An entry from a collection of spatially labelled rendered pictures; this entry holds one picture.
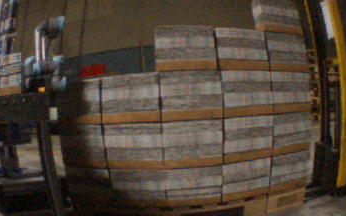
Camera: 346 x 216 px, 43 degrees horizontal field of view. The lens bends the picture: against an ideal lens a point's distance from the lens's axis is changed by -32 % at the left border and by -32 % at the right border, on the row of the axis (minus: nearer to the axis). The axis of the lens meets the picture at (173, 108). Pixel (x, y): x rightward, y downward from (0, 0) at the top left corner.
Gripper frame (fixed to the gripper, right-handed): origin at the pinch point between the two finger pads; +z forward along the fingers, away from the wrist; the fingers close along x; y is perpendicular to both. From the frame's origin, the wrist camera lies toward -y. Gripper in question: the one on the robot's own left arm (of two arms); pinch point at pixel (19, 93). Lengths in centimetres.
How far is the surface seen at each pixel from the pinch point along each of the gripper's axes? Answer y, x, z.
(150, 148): -32, 3, -80
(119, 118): -18, -2, -67
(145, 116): -17, 2, -79
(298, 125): -27, 30, -157
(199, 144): -31, 11, -101
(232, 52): 12, 16, -120
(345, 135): -35, 60, -187
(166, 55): 11, 5, -89
